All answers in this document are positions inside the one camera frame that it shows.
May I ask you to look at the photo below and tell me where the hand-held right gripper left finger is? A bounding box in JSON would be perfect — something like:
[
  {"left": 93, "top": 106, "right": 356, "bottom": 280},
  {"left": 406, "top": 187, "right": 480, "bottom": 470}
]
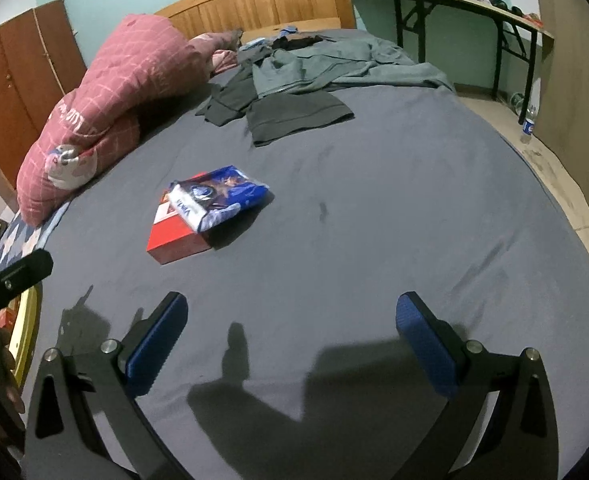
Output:
[{"left": 22, "top": 291, "right": 189, "bottom": 480}]

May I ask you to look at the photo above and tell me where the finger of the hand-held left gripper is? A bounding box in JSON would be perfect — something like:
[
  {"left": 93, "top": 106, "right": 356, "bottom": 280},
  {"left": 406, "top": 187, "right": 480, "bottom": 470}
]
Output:
[{"left": 0, "top": 249, "right": 54, "bottom": 328}]

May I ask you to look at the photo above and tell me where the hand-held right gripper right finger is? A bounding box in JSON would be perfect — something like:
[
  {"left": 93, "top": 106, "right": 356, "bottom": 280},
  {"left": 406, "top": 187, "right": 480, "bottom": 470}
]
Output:
[{"left": 395, "top": 290, "right": 560, "bottom": 480}]

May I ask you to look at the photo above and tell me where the yellow plastic tray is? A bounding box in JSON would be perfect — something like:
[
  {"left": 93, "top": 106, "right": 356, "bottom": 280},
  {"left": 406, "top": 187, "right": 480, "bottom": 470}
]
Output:
[{"left": 4, "top": 282, "right": 42, "bottom": 386}]

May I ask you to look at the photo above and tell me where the person's left hand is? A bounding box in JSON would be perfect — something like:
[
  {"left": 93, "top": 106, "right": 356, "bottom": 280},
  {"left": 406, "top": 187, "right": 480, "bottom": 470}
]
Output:
[{"left": 0, "top": 327, "right": 28, "bottom": 418}]

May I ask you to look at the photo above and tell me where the blue checkered blanket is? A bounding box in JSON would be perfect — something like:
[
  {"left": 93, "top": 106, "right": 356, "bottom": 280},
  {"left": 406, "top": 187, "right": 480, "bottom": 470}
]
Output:
[{"left": 0, "top": 205, "right": 70, "bottom": 281}]

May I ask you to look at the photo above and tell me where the red flat box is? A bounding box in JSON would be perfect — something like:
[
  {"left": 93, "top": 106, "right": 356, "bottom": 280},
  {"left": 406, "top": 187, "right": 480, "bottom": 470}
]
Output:
[{"left": 146, "top": 172, "right": 215, "bottom": 266}]

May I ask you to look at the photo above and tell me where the blue snack packet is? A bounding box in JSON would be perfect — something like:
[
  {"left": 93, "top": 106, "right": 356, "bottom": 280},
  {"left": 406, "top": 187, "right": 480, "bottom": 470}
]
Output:
[{"left": 167, "top": 165, "right": 270, "bottom": 235}]

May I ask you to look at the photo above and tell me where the wooden wardrobe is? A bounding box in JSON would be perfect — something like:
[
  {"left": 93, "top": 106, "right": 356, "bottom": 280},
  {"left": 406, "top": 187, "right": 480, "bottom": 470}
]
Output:
[{"left": 0, "top": 0, "right": 88, "bottom": 191}]

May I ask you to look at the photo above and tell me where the pink checkered quilt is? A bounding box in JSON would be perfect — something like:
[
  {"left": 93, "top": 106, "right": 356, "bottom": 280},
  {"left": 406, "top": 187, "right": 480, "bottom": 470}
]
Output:
[{"left": 15, "top": 14, "right": 240, "bottom": 228}]

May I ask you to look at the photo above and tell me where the plastic water bottle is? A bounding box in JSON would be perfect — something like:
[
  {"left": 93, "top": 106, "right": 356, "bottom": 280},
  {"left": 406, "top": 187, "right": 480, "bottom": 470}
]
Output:
[{"left": 521, "top": 77, "right": 543, "bottom": 143}]

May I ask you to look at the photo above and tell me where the grey green jacket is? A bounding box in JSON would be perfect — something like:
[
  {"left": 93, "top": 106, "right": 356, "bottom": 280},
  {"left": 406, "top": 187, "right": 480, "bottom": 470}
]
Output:
[{"left": 252, "top": 35, "right": 455, "bottom": 98}]

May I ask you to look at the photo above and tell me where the black cloth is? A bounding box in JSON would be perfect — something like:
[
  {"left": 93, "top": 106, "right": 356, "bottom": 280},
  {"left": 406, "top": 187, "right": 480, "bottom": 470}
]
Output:
[{"left": 273, "top": 32, "right": 326, "bottom": 52}]

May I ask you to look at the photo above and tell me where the wooden folding desk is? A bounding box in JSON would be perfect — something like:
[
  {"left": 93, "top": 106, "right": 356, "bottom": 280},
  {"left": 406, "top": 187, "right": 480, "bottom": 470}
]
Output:
[{"left": 349, "top": 0, "right": 555, "bottom": 106}]

